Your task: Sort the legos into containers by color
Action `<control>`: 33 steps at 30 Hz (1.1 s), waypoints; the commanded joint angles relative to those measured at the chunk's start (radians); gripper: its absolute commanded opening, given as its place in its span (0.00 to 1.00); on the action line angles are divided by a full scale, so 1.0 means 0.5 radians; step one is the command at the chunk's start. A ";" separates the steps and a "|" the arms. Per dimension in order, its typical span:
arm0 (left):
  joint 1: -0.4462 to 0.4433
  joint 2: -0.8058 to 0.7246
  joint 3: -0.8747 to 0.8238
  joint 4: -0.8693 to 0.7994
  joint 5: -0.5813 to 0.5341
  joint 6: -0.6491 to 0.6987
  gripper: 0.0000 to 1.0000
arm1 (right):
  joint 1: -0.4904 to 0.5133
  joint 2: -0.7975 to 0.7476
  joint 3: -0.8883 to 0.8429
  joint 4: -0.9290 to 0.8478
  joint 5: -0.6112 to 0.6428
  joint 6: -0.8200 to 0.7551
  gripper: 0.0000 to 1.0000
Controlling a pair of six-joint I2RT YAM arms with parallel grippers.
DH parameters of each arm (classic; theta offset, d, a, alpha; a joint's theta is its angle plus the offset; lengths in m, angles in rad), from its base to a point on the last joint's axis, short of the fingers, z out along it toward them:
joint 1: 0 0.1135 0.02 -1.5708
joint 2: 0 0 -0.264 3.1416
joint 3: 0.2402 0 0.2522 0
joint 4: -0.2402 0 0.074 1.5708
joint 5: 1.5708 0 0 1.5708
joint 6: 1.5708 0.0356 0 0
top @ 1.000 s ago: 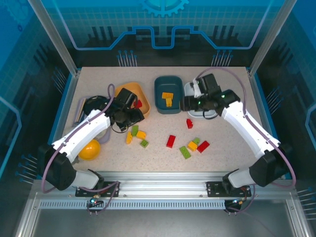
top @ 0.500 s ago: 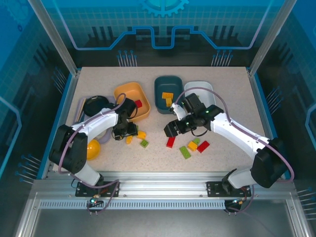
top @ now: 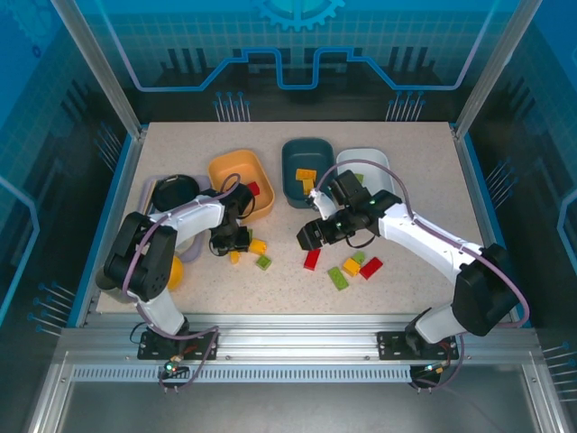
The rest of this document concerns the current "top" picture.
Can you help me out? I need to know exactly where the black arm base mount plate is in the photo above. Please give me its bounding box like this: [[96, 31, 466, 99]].
[[137, 330, 221, 361], [376, 330, 461, 361]]

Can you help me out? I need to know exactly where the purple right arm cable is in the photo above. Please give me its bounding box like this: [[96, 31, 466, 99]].
[[314, 158, 533, 392]]

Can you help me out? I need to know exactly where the beige wooden utensil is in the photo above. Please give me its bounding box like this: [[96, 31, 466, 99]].
[[142, 179, 157, 213]]

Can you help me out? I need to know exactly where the orange plastic container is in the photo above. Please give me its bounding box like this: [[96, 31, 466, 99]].
[[207, 149, 275, 222]]

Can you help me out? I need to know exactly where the black round plate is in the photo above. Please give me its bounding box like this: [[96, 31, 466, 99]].
[[151, 174, 202, 212]]

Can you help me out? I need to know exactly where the lavender plastic tray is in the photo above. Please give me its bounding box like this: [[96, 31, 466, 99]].
[[142, 174, 212, 265]]

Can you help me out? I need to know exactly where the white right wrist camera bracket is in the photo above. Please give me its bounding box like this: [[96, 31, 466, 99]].
[[308, 189, 338, 221]]

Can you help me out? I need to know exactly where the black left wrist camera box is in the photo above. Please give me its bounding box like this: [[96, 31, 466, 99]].
[[227, 183, 254, 212]]

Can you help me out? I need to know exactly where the yellow plastic bowl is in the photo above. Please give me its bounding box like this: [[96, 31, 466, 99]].
[[169, 255, 186, 290]]

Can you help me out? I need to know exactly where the grey slotted cable duct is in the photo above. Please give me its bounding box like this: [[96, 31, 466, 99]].
[[70, 365, 414, 384]]

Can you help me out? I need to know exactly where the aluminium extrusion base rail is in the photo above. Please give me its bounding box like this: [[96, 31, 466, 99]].
[[58, 313, 542, 367]]

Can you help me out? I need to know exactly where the small led connector module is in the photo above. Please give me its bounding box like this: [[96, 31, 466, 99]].
[[157, 355, 190, 394], [408, 360, 452, 392]]

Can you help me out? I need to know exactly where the long green lego brick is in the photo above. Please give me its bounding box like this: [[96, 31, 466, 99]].
[[326, 266, 351, 292]]

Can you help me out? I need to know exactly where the dark teal plastic container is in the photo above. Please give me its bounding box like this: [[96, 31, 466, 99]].
[[281, 138, 335, 209]]

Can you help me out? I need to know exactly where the beige cloth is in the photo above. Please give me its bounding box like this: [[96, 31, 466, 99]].
[[176, 232, 200, 259]]

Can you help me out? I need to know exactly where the white plastic container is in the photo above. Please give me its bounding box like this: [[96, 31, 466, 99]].
[[335, 148, 391, 204]]

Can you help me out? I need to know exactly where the aluminium frame post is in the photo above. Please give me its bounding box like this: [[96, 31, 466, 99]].
[[50, 0, 149, 140], [450, 0, 545, 141]]

